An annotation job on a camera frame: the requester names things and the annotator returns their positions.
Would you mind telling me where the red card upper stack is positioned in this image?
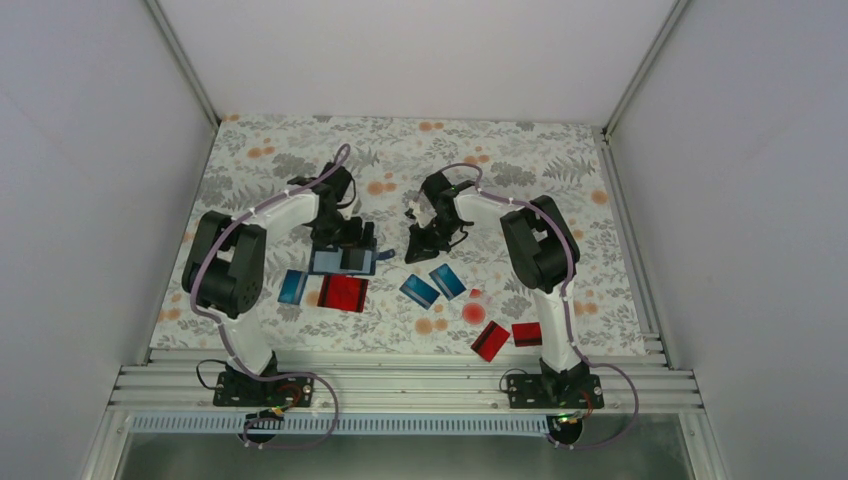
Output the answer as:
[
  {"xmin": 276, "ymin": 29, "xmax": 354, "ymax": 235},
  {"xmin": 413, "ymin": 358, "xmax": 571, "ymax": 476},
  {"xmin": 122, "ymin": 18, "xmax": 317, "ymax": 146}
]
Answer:
[{"xmin": 317, "ymin": 275, "xmax": 345, "ymax": 310}]

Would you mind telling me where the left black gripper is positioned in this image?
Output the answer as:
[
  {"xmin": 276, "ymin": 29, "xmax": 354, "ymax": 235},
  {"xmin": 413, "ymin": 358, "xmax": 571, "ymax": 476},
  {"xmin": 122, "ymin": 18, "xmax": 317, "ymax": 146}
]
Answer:
[{"xmin": 312, "ymin": 210, "xmax": 374, "ymax": 251}]

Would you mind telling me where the blue card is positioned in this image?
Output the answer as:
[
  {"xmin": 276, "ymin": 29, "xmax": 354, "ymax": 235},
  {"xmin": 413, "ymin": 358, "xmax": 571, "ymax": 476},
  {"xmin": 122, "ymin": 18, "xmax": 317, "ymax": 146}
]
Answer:
[
  {"xmin": 399, "ymin": 274, "xmax": 440, "ymax": 310},
  {"xmin": 277, "ymin": 269, "xmax": 309, "ymax": 306},
  {"xmin": 429, "ymin": 264, "xmax": 466, "ymax": 300}
]

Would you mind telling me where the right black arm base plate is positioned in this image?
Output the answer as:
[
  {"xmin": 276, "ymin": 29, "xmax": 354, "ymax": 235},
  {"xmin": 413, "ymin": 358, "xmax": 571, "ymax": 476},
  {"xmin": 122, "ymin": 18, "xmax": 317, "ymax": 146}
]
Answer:
[{"xmin": 501, "ymin": 372, "xmax": 605, "ymax": 410}]

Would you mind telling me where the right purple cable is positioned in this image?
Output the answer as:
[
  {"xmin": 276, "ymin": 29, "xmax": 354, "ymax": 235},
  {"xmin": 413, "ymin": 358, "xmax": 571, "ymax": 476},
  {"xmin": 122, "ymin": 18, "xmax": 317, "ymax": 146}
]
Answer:
[{"xmin": 420, "ymin": 163, "xmax": 641, "ymax": 453}]

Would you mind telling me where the dark blue card holder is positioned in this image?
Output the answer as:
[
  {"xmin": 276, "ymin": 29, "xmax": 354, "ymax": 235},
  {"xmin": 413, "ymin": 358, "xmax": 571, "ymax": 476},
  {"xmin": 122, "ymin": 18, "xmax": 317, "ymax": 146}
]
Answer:
[{"xmin": 308, "ymin": 247, "xmax": 395, "ymax": 276}]

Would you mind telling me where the aluminium front rail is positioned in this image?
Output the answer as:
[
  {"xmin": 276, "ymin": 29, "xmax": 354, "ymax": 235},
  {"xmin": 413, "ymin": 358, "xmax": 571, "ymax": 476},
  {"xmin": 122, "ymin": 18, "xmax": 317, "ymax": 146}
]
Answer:
[{"xmin": 108, "ymin": 362, "xmax": 704, "ymax": 414}]

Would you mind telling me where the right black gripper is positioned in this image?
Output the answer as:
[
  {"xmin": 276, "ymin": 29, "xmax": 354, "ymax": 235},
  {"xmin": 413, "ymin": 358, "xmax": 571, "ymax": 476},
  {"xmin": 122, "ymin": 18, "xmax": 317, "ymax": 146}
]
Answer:
[{"xmin": 406, "ymin": 214, "xmax": 465, "ymax": 264}]

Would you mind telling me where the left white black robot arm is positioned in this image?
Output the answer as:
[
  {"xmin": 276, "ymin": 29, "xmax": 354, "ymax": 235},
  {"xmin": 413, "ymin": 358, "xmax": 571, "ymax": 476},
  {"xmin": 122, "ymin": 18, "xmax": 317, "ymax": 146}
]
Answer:
[{"xmin": 181, "ymin": 163, "xmax": 377, "ymax": 405}]

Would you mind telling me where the red card overlapping stack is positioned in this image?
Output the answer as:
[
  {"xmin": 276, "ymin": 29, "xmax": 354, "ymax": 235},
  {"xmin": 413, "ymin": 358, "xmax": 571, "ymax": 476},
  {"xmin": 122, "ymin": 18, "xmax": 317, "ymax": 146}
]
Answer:
[{"xmin": 338, "ymin": 276, "xmax": 369, "ymax": 313}]

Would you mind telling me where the blue card far left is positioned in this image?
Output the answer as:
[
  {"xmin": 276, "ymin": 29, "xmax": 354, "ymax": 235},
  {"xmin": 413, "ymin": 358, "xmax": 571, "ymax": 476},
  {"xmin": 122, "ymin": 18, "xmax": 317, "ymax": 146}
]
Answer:
[{"xmin": 277, "ymin": 269, "xmax": 309, "ymax": 306}]

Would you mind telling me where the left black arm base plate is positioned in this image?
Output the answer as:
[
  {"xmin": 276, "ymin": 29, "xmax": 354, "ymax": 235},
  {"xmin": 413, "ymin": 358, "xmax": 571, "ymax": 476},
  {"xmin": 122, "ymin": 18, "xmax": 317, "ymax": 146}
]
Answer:
[{"xmin": 212, "ymin": 371, "xmax": 315, "ymax": 408}]

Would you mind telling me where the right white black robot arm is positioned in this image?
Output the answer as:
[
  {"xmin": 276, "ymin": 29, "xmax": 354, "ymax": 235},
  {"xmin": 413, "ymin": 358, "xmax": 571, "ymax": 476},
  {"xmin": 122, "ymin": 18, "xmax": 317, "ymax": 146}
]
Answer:
[{"xmin": 405, "ymin": 171, "xmax": 588, "ymax": 407}]

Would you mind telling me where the black card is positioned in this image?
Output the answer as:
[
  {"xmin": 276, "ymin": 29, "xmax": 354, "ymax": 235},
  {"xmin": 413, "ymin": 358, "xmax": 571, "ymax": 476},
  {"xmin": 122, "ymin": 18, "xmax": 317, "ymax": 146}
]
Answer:
[{"xmin": 339, "ymin": 248, "xmax": 374, "ymax": 275}]

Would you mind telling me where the white card red circle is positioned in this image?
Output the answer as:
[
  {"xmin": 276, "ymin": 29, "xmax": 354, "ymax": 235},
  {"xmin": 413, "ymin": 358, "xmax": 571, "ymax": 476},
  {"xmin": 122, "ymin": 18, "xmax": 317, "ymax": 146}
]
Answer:
[{"xmin": 461, "ymin": 288, "xmax": 490, "ymax": 326}]

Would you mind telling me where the floral patterned table mat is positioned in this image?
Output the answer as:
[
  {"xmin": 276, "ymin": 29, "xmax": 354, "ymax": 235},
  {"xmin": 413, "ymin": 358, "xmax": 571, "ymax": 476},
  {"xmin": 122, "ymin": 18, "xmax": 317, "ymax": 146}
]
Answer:
[{"xmin": 190, "ymin": 115, "xmax": 645, "ymax": 356}]

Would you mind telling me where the blue card centre right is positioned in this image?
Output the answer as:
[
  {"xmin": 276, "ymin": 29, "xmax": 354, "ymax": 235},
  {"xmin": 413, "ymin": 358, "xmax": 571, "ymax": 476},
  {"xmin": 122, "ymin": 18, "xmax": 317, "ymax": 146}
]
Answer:
[{"xmin": 429, "ymin": 264, "xmax": 466, "ymax": 300}]

